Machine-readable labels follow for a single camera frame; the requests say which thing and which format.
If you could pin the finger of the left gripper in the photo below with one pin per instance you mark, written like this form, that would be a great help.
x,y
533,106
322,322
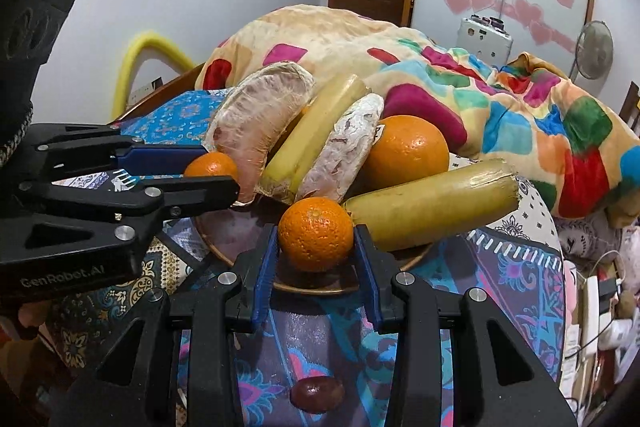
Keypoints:
x,y
165,199
135,151

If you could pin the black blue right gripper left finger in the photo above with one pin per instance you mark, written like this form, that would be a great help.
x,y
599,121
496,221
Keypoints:
x,y
134,382

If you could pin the medium orange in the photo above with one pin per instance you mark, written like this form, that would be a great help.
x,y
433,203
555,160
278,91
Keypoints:
x,y
212,164

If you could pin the pomelo segment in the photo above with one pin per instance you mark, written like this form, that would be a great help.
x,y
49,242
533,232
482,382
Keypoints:
x,y
254,115
345,151

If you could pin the yellow sugarcane piece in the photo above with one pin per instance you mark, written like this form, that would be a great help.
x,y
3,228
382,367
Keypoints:
x,y
423,211
289,166

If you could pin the small orange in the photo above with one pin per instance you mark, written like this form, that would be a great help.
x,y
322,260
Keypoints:
x,y
315,235

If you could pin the pomelo segment front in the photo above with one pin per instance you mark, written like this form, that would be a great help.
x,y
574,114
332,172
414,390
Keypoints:
x,y
345,151

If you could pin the large orange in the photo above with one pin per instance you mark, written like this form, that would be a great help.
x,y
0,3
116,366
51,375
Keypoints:
x,y
408,149

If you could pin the dark purple round plate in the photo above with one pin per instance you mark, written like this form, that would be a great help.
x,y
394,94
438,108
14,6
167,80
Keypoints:
x,y
228,233

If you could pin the yellow foam tube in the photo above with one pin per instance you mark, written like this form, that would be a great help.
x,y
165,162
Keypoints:
x,y
147,49

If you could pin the patterned blue purple cloth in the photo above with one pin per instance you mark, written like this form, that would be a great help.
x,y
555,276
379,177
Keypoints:
x,y
516,259

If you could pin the colourful patchwork quilt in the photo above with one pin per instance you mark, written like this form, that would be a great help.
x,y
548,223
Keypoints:
x,y
578,152

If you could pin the wooden bed headboard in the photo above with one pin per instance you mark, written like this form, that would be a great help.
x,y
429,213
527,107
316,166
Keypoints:
x,y
630,111

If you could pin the standing electric fan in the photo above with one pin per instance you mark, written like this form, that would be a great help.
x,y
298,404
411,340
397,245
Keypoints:
x,y
594,50

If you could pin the white appliance box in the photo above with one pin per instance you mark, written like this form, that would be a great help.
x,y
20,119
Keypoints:
x,y
486,38

